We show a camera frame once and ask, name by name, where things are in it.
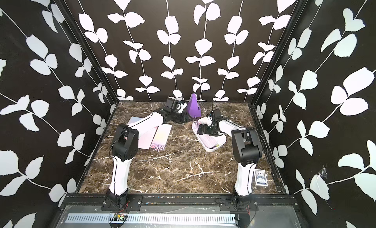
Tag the small electronics board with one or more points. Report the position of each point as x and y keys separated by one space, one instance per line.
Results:
x=118 y=218

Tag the purple sticker sheet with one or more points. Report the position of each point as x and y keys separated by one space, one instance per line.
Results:
x=160 y=138

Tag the purple plastic object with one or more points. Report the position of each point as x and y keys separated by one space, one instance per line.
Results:
x=193 y=108

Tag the white perforated cable duct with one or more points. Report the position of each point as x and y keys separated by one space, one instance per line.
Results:
x=154 y=218

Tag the pink sticker sheet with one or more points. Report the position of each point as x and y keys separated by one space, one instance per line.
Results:
x=133 y=120
x=146 y=139

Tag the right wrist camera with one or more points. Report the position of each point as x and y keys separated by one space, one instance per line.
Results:
x=215 y=115

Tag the blue playing card deck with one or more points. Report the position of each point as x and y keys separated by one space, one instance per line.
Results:
x=260 y=178

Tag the white plastic storage box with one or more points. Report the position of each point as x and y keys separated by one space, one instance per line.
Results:
x=209 y=143

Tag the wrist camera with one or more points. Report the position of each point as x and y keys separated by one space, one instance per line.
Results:
x=215 y=115
x=174 y=105

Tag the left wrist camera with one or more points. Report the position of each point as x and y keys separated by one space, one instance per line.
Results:
x=174 y=105

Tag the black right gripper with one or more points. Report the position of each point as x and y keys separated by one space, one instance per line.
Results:
x=205 y=126

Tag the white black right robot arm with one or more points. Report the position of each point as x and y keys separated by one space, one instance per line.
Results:
x=246 y=145

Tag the lilac checked sticker sheet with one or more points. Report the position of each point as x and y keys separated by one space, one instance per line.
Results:
x=204 y=121

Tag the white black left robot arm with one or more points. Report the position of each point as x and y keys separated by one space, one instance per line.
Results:
x=125 y=146

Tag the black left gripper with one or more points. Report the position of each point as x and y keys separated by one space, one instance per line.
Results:
x=185 y=116

